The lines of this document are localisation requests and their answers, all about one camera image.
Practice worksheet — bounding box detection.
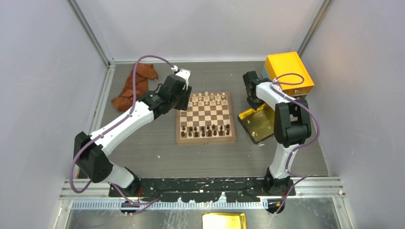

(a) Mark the gold metal tin tray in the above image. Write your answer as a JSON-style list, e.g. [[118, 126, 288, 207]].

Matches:
[[237, 104, 275, 146]]

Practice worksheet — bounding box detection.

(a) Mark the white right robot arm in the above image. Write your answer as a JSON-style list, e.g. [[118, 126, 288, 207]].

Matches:
[[243, 71, 312, 196]]

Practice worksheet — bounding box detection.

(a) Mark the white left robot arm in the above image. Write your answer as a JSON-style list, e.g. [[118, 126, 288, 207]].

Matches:
[[74, 69, 192, 197]]

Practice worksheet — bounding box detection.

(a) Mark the wooden chessboard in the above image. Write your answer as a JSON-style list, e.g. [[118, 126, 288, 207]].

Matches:
[[176, 92, 236, 145]]

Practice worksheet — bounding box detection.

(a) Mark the yellow drawer box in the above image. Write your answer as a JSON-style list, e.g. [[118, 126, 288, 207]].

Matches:
[[262, 52, 315, 97]]

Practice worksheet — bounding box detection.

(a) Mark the gold tin lid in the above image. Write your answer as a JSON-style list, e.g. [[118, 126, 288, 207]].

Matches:
[[202, 212, 247, 229]]

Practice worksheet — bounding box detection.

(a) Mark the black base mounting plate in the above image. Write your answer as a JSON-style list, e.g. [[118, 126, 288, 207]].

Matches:
[[108, 177, 293, 203]]

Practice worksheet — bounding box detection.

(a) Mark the aluminium front rail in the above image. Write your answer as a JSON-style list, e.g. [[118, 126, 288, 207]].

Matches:
[[59, 177, 346, 214]]

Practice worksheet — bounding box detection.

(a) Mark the brown cloth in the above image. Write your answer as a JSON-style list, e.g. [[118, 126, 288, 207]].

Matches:
[[111, 63, 159, 112]]

